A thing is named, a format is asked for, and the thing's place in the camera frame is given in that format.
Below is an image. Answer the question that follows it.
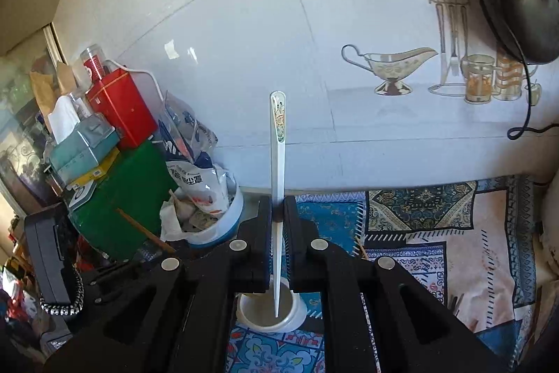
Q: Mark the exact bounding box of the clear cup with red print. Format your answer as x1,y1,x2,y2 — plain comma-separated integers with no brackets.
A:
80,44,110,83

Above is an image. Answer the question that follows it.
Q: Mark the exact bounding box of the white green box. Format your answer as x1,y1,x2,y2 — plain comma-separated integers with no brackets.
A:
65,180,97,211

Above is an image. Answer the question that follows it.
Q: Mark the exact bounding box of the teal tissue box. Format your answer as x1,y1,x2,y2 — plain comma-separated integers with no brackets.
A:
47,95,121,184

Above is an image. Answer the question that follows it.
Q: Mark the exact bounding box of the white decorated chopstick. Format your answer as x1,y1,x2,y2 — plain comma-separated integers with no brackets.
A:
269,91,286,318

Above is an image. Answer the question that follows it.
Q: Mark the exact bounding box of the black cable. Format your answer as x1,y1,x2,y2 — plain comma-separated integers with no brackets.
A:
507,50,559,140

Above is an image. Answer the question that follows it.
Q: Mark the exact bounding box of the green cutting board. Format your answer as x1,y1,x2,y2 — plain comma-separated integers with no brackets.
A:
67,141,176,262

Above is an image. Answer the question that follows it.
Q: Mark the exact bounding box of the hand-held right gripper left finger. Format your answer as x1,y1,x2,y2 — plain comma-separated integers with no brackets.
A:
44,196,274,373

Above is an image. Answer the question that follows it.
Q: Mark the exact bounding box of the red tin box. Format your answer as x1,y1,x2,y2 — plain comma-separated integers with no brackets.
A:
85,71,158,151

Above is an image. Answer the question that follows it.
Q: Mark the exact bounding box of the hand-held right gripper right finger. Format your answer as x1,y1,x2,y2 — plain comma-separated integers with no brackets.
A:
284,197,516,373

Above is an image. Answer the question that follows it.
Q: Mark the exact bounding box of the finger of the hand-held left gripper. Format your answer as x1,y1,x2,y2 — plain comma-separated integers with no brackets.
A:
81,261,175,304

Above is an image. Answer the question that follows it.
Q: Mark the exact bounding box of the blue white plastic bag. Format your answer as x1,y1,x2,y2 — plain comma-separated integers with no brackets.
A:
157,91,237,217

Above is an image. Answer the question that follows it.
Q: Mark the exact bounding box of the black corded telephone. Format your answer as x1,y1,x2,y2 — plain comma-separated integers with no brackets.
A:
24,209,85,317

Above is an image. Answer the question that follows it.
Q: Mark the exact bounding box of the white blue bowl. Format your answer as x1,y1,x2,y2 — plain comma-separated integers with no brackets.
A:
159,181,244,247

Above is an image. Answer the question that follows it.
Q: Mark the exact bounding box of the patterned blue tablecloth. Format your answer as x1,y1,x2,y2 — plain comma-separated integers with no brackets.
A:
227,176,542,373

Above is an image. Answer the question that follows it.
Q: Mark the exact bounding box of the brown paper bag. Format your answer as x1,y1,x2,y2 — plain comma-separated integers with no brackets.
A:
30,57,76,114

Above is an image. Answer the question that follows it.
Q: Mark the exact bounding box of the crumpled white plastic bag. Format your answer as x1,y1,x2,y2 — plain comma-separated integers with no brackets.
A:
159,198,194,241

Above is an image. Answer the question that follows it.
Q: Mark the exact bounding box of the decorated glass panel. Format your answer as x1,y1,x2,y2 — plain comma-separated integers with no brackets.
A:
0,23,66,208

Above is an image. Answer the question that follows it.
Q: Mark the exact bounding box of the yellow flat box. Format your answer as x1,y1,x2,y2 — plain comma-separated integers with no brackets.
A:
70,150,121,188

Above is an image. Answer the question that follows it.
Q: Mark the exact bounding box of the white cup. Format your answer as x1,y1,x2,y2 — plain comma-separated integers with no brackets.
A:
236,277,306,333

